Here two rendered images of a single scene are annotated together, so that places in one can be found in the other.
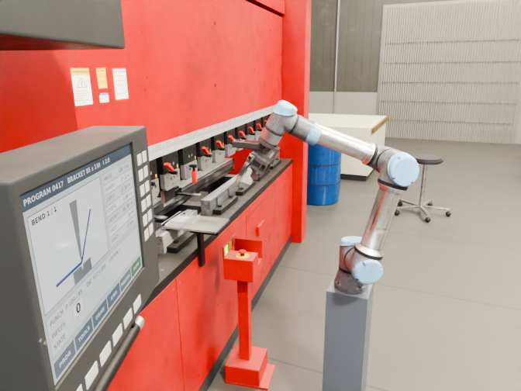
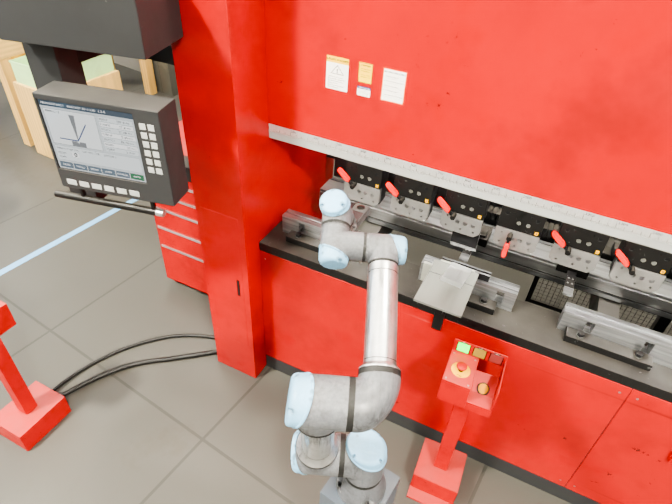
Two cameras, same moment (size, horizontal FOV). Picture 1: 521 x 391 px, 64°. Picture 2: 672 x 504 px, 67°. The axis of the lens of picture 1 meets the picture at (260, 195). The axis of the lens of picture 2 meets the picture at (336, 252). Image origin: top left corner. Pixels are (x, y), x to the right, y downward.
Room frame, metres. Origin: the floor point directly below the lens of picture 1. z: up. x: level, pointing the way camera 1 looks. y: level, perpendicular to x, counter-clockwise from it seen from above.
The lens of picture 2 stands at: (1.64, -1.17, 2.30)
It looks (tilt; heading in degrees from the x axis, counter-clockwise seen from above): 39 degrees down; 97
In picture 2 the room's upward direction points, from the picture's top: 4 degrees clockwise
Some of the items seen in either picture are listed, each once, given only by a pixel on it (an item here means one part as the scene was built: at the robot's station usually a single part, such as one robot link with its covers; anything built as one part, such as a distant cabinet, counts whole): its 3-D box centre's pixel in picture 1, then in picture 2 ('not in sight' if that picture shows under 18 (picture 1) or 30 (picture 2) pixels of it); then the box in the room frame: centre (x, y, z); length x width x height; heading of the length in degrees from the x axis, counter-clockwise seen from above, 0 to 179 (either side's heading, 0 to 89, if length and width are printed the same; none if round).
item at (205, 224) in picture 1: (197, 223); (447, 286); (1.89, 0.31, 1.00); 0.26 x 0.18 x 0.01; 73
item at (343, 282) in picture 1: (351, 275); (362, 476); (1.67, -0.40, 0.82); 0.15 x 0.15 x 0.10
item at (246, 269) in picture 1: (243, 257); (471, 377); (2.03, 0.09, 0.75); 0.20 x 0.16 x 0.18; 166
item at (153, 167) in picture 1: (140, 180); (414, 193); (1.72, 0.51, 1.26); 0.15 x 0.09 x 0.17; 163
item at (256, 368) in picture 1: (250, 365); (437, 475); (2.02, 0.07, 0.06); 0.25 x 0.20 x 0.12; 76
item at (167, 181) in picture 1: (163, 170); (465, 208); (1.91, 0.45, 1.26); 0.15 x 0.09 x 0.17; 163
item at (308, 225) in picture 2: not in sight; (334, 236); (1.41, 0.61, 0.92); 0.50 x 0.06 x 0.10; 163
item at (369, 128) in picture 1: (318, 142); not in sight; (7.53, -1.06, 0.42); 2.22 x 1.82 x 0.83; 66
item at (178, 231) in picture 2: not in sight; (215, 213); (0.60, 1.21, 0.50); 0.51 x 0.50 x 1.00; 73
